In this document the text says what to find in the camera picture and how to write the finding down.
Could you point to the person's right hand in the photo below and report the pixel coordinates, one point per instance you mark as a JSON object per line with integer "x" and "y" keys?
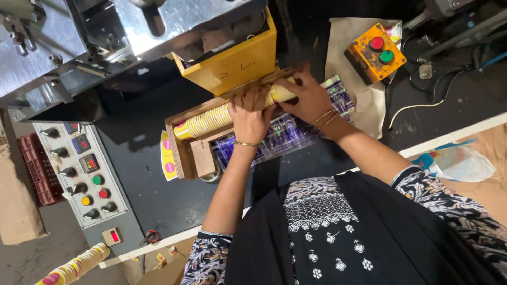
{"x": 311, "y": 99}

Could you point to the person's left hand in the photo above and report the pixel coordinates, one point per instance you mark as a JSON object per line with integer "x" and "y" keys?
{"x": 248, "y": 122}

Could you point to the person's right fingers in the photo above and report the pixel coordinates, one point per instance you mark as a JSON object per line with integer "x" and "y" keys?
{"x": 295, "y": 79}

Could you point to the stack of yellow paper cups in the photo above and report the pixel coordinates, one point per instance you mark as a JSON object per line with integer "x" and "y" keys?
{"x": 206, "y": 120}

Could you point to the gold bangles on right wrist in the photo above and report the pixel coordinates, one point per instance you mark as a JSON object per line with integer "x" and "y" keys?
{"x": 324, "y": 118}

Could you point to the clear purple printed plastic sleeve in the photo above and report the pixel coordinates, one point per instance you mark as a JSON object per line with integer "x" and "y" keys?
{"x": 285, "y": 134}

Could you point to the yellow wooden chute box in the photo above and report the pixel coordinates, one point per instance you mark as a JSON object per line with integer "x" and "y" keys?
{"x": 233, "y": 67}

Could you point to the brown paper sheet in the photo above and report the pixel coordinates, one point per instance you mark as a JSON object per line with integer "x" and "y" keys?
{"x": 370, "y": 105}

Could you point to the gold bangle on left wrist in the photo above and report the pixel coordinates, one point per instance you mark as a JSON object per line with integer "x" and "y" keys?
{"x": 246, "y": 144}

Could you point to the yellow push button box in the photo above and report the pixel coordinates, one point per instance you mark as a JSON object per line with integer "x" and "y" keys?
{"x": 374, "y": 53}

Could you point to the tape roll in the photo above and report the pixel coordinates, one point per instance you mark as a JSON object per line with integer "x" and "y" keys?
{"x": 212, "y": 176}

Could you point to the wooden cup tray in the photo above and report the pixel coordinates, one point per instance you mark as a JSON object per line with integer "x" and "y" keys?
{"x": 183, "y": 158}

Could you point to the yellow pink flat cup blanks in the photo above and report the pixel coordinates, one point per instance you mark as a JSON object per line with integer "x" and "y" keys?
{"x": 168, "y": 156}

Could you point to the person's black patterned garment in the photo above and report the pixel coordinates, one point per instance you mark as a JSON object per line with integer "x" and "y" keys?
{"x": 356, "y": 237}

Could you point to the blue white plastic bag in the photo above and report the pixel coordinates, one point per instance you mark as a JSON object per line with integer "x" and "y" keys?
{"x": 459, "y": 162}

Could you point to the red black round plug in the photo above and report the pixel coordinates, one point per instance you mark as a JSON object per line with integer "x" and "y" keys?
{"x": 149, "y": 236}

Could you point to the yellow paper scrap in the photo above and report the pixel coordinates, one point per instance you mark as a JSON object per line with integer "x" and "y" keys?
{"x": 160, "y": 260}

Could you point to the grey control panel with knobs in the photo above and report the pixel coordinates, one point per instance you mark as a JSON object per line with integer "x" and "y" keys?
{"x": 85, "y": 178}

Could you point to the steel cup forming machine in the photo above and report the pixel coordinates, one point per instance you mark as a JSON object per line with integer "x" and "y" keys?
{"x": 59, "y": 43}

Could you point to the red plastic crate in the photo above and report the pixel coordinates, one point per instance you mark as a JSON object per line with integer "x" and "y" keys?
{"x": 37, "y": 174}

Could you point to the long yellow pink cup stack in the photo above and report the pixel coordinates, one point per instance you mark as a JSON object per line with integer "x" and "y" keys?
{"x": 77, "y": 267}

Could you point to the brown burlap sack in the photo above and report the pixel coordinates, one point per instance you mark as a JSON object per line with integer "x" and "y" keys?
{"x": 16, "y": 202}

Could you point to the beige switch with red light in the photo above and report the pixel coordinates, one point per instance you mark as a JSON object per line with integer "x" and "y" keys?
{"x": 112, "y": 236}

